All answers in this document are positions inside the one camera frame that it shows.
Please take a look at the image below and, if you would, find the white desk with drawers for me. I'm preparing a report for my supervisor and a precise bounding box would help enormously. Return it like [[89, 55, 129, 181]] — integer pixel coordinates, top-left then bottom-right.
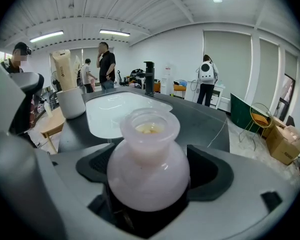
[[187, 80, 226, 110]]

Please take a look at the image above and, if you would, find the dark green bathtub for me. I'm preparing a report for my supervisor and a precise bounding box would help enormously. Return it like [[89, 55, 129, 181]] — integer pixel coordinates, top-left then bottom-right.
[[230, 92, 266, 131]]

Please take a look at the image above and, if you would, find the grey roller blind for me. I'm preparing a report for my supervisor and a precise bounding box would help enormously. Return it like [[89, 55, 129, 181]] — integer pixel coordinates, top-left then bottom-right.
[[259, 38, 280, 108], [284, 50, 299, 81], [203, 30, 252, 108]]

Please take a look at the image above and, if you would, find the black standing fan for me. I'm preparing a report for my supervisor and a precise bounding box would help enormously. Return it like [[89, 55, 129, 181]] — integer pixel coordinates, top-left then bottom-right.
[[51, 70, 62, 93]]

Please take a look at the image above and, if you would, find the orange seat cushion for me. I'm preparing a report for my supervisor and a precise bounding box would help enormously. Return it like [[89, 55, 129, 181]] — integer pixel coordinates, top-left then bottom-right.
[[254, 113, 270, 128]]

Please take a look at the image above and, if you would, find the gold wire chair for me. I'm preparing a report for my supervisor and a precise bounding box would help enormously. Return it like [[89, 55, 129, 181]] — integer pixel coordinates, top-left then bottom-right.
[[239, 102, 274, 149]]

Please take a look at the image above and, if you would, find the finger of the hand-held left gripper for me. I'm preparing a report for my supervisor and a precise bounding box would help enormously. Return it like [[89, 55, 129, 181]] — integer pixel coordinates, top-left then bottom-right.
[[9, 71, 45, 125]]

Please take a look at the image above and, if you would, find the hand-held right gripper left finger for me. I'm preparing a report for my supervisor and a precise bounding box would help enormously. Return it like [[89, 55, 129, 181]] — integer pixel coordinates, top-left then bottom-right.
[[35, 143, 141, 240]]

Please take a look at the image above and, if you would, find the orange sofa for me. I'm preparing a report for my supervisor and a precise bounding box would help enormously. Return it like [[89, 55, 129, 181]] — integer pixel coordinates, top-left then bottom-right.
[[127, 68, 162, 94]]

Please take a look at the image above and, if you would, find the white sink basin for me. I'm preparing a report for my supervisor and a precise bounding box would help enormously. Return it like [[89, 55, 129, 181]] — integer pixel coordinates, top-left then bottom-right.
[[85, 91, 173, 140]]

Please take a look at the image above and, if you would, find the black faucet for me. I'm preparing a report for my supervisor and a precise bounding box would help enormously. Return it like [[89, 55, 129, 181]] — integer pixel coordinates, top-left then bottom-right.
[[142, 60, 157, 97]]

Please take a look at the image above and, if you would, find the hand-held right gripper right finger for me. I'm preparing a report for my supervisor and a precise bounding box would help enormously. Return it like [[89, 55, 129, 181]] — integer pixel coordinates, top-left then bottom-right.
[[149, 144, 295, 240]]

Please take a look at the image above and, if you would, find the beige cup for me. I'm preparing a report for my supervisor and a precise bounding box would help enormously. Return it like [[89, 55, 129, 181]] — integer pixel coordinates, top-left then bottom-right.
[[56, 86, 87, 120]]

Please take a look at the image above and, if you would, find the tall beige tube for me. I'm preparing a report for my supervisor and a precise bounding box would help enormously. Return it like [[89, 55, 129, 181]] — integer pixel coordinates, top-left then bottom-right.
[[51, 49, 79, 92]]

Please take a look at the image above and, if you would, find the round wooden table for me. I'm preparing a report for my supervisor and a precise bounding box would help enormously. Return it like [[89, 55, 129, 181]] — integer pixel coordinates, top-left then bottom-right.
[[39, 107, 66, 155]]

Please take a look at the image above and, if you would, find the pale pink round bottle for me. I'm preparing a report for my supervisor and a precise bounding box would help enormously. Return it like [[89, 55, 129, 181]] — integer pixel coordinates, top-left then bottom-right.
[[106, 107, 192, 213]]

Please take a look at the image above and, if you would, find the large cardboard box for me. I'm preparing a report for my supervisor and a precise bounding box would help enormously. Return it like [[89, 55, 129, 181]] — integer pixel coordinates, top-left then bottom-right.
[[265, 125, 300, 166]]

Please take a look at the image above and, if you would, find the white water dispenser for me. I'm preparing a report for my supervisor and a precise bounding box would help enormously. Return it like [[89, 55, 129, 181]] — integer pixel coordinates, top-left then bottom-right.
[[162, 63, 175, 96]]

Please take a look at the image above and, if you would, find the black framed mirror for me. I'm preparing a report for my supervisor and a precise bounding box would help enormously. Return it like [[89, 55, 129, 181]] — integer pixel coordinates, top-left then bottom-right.
[[274, 73, 297, 121]]

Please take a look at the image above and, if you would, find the orange seat chair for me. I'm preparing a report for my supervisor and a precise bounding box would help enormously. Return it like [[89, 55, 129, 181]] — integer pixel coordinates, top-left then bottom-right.
[[173, 79, 189, 100]]

